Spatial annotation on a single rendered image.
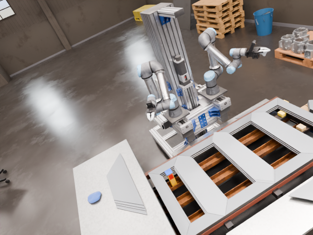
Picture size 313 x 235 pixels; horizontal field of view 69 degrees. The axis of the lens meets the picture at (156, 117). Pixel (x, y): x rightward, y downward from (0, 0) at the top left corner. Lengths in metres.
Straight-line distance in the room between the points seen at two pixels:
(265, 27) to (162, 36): 4.30
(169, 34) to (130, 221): 1.66
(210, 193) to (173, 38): 1.45
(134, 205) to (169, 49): 1.47
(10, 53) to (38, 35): 1.50
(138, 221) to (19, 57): 11.71
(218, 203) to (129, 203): 0.67
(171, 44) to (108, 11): 10.72
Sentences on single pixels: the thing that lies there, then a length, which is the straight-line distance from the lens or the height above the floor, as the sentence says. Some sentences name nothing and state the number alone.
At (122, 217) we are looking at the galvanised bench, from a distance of 1.83.
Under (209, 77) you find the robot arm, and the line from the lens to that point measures 2.49.
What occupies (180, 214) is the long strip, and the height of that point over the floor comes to 0.85.
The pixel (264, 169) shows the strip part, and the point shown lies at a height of 0.85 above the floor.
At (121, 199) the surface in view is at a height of 1.07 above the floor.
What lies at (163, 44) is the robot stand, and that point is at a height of 1.72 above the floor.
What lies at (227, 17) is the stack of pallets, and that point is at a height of 0.44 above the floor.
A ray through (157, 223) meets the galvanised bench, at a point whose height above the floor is 1.05.
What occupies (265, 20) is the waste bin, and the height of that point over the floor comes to 0.37.
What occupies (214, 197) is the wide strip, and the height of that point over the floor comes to 0.85.
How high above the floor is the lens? 2.46
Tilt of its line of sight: 34 degrees down
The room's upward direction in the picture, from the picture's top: 23 degrees counter-clockwise
